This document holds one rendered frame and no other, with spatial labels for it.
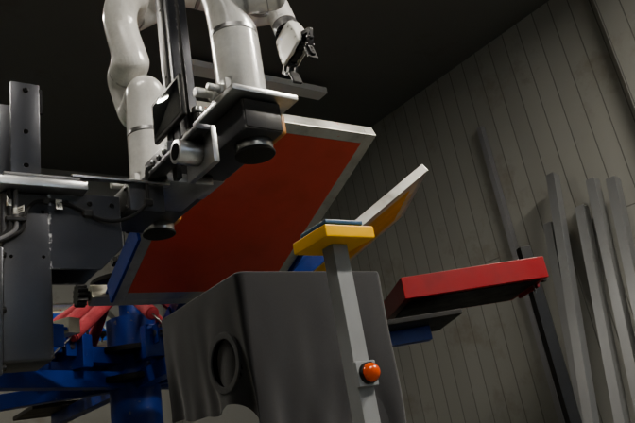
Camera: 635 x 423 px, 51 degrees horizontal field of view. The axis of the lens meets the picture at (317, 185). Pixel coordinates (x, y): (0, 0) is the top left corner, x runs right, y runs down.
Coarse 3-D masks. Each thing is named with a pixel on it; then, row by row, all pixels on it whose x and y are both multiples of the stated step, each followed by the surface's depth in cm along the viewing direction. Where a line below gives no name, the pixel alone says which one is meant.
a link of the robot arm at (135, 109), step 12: (132, 84) 162; (144, 84) 162; (156, 84) 164; (132, 96) 161; (144, 96) 162; (156, 96) 163; (120, 108) 170; (132, 108) 161; (144, 108) 161; (132, 120) 160; (144, 120) 160
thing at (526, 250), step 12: (528, 252) 300; (540, 288) 294; (540, 300) 292; (540, 312) 290; (540, 324) 290; (552, 324) 289; (552, 336) 287; (552, 348) 285; (552, 360) 283; (552, 372) 285; (564, 372) 281; (564, 384) 279; (564, 396) 278; (564, 408) 277; (576, 408) 276; (576, 420) 274
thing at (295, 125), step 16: (288, 128) 186; (304, 128) 188; (320, 128) 191; (336, 128) 194; (352, 128) 198; (368, 128) 202; (368, 144) 204; (352, 160) 206; (336, 192) 215; (320, 208) 218; (144, 240) 197; (144, 256) 202; (288, 256) 231; (128, 272) 205; (128, 288) 211
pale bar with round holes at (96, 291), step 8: (96, 288) 217; (104, 288) 218; (96, 296) 215; (104, 296) 216; (88, 304) 216; (96, 304) 217; (104, 304) 219; (112, 304) 220; (120, 304) 222; (128, 304) 223; (136, 304) 225; (144, 304) 227
